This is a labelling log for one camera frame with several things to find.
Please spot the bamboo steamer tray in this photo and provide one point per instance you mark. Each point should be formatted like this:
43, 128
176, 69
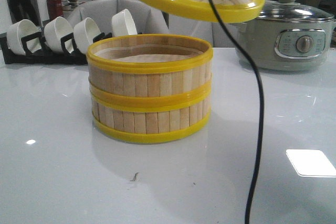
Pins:
150, 79
151, 120

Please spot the white bowl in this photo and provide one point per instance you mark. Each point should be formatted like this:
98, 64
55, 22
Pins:
123, 24
16, 32
84, 33
54, 31

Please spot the grey electric cooking pot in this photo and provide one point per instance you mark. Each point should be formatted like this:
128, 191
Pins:
286, 46

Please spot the black bowl rack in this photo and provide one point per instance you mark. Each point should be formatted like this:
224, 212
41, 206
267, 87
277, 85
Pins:
70, 55

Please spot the red box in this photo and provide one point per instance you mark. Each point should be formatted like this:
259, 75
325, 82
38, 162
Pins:
54, 9

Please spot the glass pot lid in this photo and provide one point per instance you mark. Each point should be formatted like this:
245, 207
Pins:
292, 11

